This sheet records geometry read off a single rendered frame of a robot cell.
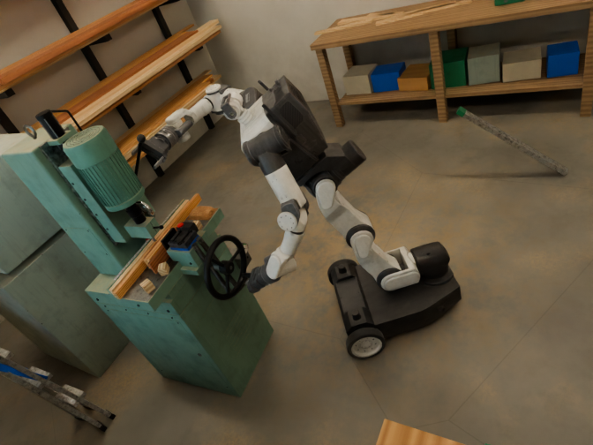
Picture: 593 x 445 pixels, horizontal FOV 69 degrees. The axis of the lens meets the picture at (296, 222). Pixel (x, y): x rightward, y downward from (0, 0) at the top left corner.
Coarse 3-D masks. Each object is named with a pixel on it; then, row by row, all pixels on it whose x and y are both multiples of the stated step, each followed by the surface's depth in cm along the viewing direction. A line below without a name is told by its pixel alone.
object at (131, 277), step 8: (192, 200) 217; (200, 200) 223; (184, 208) 214; (192, 208) 217; (176, 216) 210; (184, 216) 213; (176, 224) 208; (144, 256) 192; (144, 264) 191; (136, 272) 187; (128, 280) 183; (136, 280) 187; (120, 288) 180; (128, 288) 183; (120, 296) 180
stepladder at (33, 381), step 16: (0, 352) 203; (0, 368) 196; (16, 368) 200; (32, 368) 224; (32, 384) 209; (48, 384) 213; (48, 400) 233; (64, 400) 233; (80, 400) 229; (80, 416) 231; (112, 416) 245
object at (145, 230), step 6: (132, 222) 192; (144, 222) 189; (150, 222) 188; (156, 222) 191; (126, 228) 192; (132, 228) 190; (138, 228) 188; (144, 228) 186; (150, 228) 188; (132, 234) 194; (138, 234) 192; (144, 234) 190; (150, 234) 188
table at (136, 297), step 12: (216, 216) 210; (204, 228) 202; (168, 264) 189; (180, 264) 189; (144, 276) 187; (156, 276) 185; (168, 276) 183; (180, 276) 189; (132, 288) 184; (156, 288) 178; (168, 288) 183; (120, 300) 182; (132, 300) 178; (144, 300) 175; (156, 300) 177
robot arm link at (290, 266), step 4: (268, 256) 178; (264, 260) 180; (268, 260) 178; (292, 260) 177; (264, 264) 182; (288, 264) 175; (292, 264) 177; (264, 268) 178; (284, 268) 173; (288, 268) 175; (292, 268) 177; (264, 272) 178; (284, 272) 174; (288, 272) 176; (264, 276) 178; (268, 276) 177; (280, 276) 174; (268, 280) 178; (272, 280) 178; (276, 280) 179
